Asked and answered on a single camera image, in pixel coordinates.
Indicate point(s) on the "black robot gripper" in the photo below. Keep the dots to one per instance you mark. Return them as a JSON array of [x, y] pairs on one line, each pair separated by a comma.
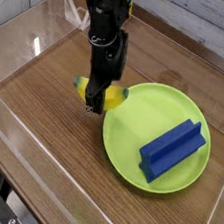
[[107, 63]]

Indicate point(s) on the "yellow toy banana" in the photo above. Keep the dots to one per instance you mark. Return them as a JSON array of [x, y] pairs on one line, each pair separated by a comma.
[[114, 96]]

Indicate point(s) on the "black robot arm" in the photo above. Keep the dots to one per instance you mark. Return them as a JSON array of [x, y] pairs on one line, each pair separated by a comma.
[[107, 16]]

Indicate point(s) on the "green round plate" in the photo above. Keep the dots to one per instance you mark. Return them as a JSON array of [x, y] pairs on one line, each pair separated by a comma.
[[151, 110]]

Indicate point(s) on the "blue T-shaped block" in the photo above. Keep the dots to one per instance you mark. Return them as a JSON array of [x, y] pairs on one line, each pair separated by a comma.
[[169, 149]]

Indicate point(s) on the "yellow labelled tin can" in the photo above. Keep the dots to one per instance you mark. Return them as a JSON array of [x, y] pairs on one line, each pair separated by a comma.
[[130, 2]]

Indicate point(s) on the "black metal table leg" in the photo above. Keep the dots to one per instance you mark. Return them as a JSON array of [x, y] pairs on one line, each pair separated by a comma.
[[7, 216]]

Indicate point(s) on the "clear acrylic corner bracket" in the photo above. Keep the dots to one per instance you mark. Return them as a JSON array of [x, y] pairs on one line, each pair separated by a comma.
[[77, 16]]

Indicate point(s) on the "clear acrylic tray wall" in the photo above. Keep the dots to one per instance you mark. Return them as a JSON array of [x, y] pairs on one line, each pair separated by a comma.
[[51, 192]]

